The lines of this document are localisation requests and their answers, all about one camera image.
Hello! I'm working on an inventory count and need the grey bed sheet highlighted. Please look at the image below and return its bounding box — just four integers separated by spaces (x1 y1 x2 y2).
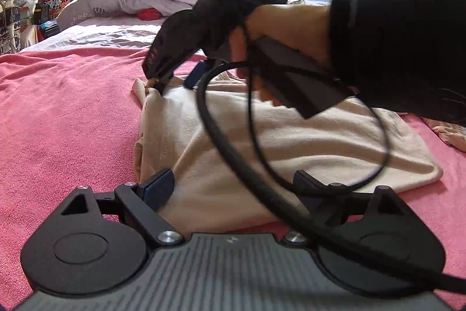
20 0 332 53

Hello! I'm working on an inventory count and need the red cloth item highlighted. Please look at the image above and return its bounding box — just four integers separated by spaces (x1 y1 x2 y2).
136 8 163 21

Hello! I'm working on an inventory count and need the beige garment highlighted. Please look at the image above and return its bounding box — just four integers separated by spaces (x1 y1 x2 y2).
422 116 466 153

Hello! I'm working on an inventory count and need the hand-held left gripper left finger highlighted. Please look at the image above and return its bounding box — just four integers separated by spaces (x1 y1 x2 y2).
50 168 184 249

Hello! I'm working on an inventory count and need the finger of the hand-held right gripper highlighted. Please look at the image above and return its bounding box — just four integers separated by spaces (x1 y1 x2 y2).
183 59 211 90
142 37 198 94

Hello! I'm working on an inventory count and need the colourful printed box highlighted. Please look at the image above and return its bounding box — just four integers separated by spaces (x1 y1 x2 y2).
36 0 79 22

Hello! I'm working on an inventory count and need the dark patterned cloth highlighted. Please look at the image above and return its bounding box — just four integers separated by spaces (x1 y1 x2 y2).
0 25 20 55

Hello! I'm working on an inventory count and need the thick black cable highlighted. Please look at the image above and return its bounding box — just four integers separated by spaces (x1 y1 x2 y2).
196 58 466 294

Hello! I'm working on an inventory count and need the blue box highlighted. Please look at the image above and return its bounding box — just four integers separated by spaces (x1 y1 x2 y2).
39 20 61 39

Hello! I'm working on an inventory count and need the cream shirt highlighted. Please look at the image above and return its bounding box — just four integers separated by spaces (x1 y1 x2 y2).
131 72 445 235

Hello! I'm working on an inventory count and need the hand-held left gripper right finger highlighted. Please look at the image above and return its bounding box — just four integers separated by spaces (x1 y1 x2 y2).
283 170 421 245

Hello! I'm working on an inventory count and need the person's right hand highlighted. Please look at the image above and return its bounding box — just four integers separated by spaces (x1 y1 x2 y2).
232 3 333 105

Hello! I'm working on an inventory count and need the thin black cable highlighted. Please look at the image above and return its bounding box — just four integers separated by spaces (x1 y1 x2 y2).
242 21 392 198

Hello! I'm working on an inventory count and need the pink blanket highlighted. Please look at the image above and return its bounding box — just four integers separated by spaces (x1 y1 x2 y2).
0 49 466 301

